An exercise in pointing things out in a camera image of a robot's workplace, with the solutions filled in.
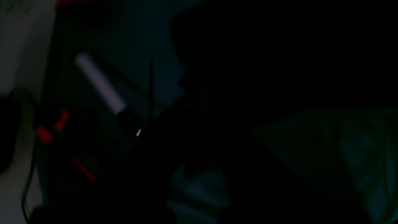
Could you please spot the black printed t-shirt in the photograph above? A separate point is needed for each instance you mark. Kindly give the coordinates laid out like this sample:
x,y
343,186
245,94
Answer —
x,y
264,62

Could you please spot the white black marker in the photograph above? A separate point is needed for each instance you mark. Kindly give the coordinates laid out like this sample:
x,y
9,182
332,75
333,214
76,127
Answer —
x,y
125,117

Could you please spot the orange black utility knife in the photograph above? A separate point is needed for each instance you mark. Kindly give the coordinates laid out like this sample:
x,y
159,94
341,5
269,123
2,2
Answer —
x,y
59,132

